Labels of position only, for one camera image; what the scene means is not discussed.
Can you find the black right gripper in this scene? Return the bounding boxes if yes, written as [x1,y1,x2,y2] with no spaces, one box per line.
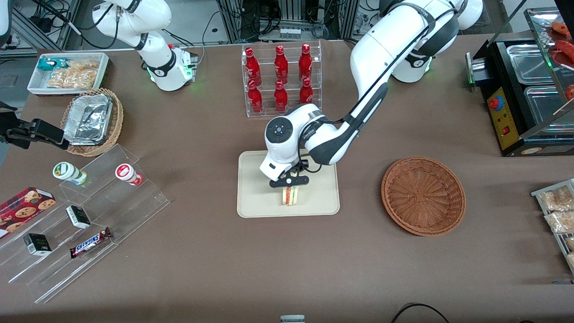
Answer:
[0,102,70,151]

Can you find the cream plastic tray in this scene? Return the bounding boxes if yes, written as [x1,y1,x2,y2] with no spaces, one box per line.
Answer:
[237,150,340,218]

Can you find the small wicker basket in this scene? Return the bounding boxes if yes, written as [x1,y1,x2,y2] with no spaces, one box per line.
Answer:
[61,88,124,157]

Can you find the round brown wicker basket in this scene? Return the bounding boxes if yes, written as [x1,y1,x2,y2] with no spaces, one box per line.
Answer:
[381,156,466,237]

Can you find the grey snack tray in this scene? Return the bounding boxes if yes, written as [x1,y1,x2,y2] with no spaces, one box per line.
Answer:
[531,178,574,274]

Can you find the aluminium foil container stack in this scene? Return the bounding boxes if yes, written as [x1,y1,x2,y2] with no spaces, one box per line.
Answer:
[63,93,113,146]

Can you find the green lidded cup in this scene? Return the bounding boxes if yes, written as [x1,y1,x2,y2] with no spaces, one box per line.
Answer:
[52,161,88,186]

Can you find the white rectangular bin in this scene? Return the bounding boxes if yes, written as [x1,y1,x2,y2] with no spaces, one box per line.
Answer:
[27,52,109,97]

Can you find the bag of beige crackers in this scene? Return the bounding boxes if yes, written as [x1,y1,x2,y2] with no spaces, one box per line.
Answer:
[47,70,97,89]
[67,61,100,74]

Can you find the teal snack packet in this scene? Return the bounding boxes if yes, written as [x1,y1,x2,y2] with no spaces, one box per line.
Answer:
[37,57,71,71]

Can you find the red cookie box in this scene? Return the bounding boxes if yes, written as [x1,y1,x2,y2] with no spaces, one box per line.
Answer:
[0,187,57,240]

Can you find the red lidded cup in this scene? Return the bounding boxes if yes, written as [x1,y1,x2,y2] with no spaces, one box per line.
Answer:
[115,163,144,187]

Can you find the small black box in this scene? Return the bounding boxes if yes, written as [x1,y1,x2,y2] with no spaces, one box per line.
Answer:
[66,205,91,230]
[23,233,52,257]

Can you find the clear acrylic bottle rack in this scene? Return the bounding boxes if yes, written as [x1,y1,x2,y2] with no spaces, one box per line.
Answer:
[241,40,322,118]

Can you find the clear acrylic stepped shelf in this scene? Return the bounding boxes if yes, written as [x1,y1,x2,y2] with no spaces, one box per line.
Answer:
[0,144,171,305]

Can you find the snickers chocolate bar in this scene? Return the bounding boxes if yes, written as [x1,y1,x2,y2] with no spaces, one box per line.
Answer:
[70,227,113,259]

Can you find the black food warmer cabinet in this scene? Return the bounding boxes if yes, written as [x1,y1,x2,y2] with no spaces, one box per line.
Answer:
[466,7,574,157]

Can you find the steel warmer pan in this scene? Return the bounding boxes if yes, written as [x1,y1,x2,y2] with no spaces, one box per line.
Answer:
[506,44,554,85]
[524,85,574,135]

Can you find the aluminium frame rack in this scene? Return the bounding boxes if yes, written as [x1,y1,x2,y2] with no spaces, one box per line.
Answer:
[215,0,359,43]

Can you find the black cable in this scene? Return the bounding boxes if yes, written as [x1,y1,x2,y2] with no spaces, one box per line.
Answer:
[391,303,450,323]

